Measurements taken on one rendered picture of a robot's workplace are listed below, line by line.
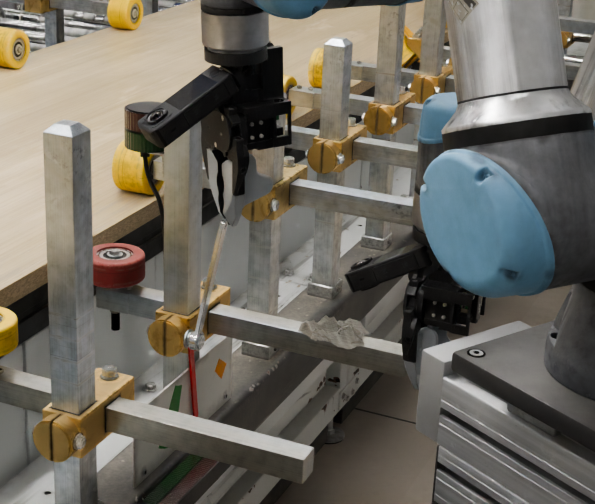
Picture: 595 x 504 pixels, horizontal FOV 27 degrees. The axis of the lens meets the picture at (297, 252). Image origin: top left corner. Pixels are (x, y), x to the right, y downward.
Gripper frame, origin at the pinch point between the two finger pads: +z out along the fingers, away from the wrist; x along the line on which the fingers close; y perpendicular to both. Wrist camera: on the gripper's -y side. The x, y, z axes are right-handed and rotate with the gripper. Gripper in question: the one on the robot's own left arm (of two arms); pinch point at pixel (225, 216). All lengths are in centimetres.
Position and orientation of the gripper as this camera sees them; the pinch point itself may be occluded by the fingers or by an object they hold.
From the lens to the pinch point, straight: 147.6
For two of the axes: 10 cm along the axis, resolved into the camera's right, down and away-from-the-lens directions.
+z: 0.1, 9.2, 4.0
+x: -5.1, -3.4, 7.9
